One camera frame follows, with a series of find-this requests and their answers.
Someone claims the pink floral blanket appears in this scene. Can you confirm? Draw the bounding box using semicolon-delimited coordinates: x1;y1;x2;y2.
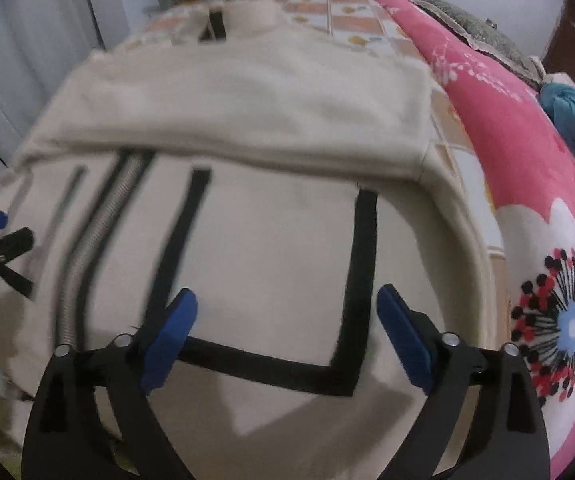
370;0;575;480

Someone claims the white curtain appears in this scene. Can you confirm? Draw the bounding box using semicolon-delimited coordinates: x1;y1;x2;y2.
0;0;118;221

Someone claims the green patterned pillow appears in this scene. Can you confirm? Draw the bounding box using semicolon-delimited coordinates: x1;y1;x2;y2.
415;0;543;88

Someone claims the brown wooden cabinet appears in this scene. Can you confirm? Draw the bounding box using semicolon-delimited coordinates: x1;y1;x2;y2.
542;0;575;76

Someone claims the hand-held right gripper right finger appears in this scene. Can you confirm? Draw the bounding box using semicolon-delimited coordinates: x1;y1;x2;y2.
376;284;552;480

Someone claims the cream zip jacket black trim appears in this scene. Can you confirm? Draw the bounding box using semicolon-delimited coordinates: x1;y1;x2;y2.
0;0;493;480

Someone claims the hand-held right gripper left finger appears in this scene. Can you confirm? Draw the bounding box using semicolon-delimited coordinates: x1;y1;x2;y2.
22;287;199;480

